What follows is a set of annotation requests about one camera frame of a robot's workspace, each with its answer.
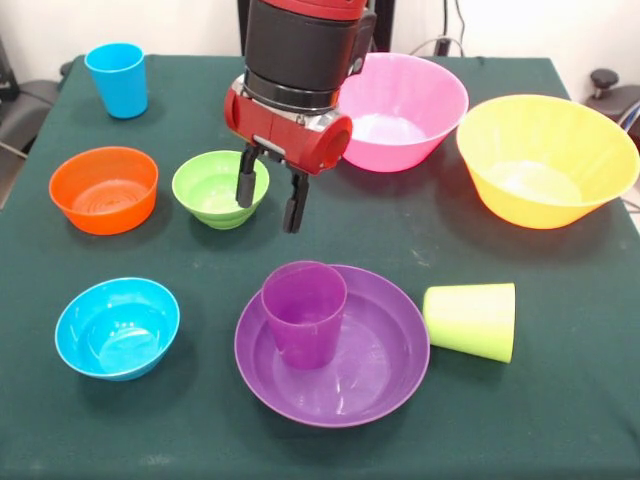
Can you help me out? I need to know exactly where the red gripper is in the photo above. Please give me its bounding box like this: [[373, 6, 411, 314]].
[[223, 74, 355, 235]]

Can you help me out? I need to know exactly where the green plastic bowl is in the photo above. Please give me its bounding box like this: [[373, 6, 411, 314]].
[[171, 150, 271, 231]]

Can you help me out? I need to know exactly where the purple plastic cup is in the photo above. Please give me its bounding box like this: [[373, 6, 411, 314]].
[[261, 260, 349, 371]]

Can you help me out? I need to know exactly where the orange plastic bowl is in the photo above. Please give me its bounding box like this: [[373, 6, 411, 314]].
[[48, 145, 160, 236]]

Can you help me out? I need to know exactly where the purple plastic bowl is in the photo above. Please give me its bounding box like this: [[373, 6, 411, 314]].
[[234, 263, 432, 429]]

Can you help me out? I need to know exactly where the lime green plastic cup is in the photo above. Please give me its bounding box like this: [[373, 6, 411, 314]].
[[422, 282, 517, 364]]

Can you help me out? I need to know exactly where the pink plastic bowl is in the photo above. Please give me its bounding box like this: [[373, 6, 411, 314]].
[[335, 52, 470, 174]]

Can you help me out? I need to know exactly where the blue plastic cup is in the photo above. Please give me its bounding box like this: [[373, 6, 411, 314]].
[[83, 42, 149, 120]]

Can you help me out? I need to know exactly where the blue plastic bowl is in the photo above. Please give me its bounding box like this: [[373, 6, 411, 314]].
[[54, 277, 182, 383]]

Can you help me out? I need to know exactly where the yellow plastic bowl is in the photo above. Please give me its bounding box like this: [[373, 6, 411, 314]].
[[455, 94, 640, 231]]

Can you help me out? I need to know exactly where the grey chair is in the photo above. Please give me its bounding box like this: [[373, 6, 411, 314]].
[[0, 37, 66, 161]]

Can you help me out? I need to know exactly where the dark green tablecloth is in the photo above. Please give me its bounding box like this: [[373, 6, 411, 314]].
[[0, 53, 640, 480]]

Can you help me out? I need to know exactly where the black chair armrest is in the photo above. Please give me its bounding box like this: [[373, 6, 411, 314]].
[[587, 68, 640, 136]]

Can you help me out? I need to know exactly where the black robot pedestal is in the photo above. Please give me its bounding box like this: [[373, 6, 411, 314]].
[[368, 0, 396, 55]]

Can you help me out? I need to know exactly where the black hanging cable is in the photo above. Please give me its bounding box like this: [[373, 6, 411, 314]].
[[453, 0, 469, 57]]

